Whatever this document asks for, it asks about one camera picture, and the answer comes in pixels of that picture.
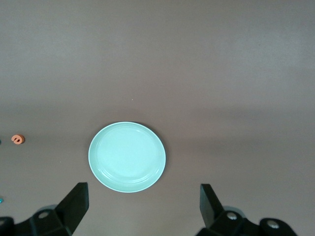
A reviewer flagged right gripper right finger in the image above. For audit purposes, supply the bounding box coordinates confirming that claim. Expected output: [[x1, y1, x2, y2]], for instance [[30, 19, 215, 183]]
[[196, 183, 300, 236]]

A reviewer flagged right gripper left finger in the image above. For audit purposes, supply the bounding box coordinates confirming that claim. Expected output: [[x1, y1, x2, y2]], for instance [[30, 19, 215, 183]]
[[0, 182, 90, 236]]

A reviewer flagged pale green plate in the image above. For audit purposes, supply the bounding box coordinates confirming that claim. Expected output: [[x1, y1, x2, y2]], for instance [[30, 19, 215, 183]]
[[88, 121, 167, 194]]

